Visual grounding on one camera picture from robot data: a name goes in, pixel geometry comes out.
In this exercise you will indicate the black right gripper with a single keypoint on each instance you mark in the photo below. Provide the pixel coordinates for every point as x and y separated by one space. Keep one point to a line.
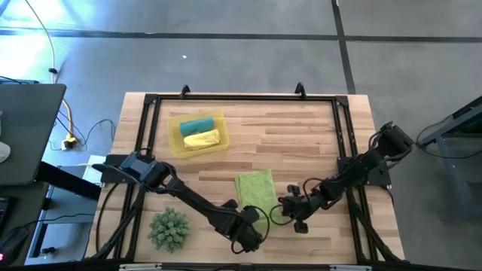
301 207

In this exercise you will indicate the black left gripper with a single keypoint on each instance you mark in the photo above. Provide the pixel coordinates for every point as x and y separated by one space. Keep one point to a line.
246 231

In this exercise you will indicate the green microfiber towel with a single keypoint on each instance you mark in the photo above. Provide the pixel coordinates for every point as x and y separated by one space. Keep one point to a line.
258 188

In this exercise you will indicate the yellow microfiber towel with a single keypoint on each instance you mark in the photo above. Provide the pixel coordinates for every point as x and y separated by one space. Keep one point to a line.
201 139

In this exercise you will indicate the teal microfiber towel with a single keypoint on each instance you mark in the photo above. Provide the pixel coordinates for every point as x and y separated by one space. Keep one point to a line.
196 126

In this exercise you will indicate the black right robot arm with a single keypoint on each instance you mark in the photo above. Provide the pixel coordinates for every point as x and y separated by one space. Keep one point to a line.
361 169

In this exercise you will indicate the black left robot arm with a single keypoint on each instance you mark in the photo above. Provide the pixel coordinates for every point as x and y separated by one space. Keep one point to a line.
196 201

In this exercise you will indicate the yellow translucent plastic basket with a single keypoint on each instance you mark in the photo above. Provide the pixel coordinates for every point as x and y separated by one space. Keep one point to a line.
177 150

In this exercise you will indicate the green spiky artificial plant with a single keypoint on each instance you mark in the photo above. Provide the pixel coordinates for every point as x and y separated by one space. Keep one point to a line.
169 229

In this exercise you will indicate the blue-grey metal cart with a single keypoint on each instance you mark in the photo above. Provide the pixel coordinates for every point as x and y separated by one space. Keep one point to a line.
452 173

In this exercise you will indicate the grey metal cabinet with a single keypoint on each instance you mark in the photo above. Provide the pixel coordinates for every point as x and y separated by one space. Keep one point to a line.
71 209

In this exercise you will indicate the black desk beam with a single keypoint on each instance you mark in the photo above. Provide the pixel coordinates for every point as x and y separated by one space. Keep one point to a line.
68 180

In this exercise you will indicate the yellow power plug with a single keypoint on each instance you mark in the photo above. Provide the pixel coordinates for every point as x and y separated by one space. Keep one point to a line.
69 142

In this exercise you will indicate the black computer mouse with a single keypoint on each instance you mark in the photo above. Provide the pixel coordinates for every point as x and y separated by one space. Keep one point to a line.
13 242

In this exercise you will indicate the dark grey desk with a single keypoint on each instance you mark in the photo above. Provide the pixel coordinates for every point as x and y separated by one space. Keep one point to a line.
30 131

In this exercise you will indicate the white object on desk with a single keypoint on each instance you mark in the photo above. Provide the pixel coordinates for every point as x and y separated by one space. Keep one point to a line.
3 152

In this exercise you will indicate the silver metal bracket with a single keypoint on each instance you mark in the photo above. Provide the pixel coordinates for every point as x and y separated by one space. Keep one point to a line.
350 268
139 267

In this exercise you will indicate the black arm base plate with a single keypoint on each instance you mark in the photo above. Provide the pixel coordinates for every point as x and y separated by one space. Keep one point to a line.
380 180
107 174

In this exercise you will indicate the black metal table frame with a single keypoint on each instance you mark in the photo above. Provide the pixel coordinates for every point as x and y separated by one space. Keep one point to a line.
244 97

